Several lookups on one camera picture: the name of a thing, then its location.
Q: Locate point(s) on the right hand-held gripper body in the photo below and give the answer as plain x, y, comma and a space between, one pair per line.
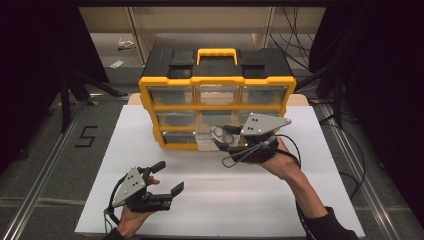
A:
263, 123

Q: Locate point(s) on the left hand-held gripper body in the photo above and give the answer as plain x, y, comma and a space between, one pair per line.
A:
131, 185

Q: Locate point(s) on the yellow black drawer organizer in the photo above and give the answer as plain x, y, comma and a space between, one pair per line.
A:
160, 60

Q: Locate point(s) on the person's left hand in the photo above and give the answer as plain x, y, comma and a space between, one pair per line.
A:
130, 221

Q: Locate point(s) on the person's right hand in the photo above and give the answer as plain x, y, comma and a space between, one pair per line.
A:
283, 165

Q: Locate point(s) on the grid of transparent drawers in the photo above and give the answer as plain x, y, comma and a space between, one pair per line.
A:
171, 95

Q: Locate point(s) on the black metal stand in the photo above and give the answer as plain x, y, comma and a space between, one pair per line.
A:
337, 100
65, 100

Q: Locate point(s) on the white paper slip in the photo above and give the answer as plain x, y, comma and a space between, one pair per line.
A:
116, 64

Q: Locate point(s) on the white power strip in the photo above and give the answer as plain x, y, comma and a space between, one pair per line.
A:
126, 44

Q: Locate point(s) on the dark curtain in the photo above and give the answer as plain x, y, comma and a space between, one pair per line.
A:
33, 50
383, 66

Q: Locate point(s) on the metal floor rail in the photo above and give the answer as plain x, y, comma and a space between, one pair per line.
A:
43, 173
360, 176

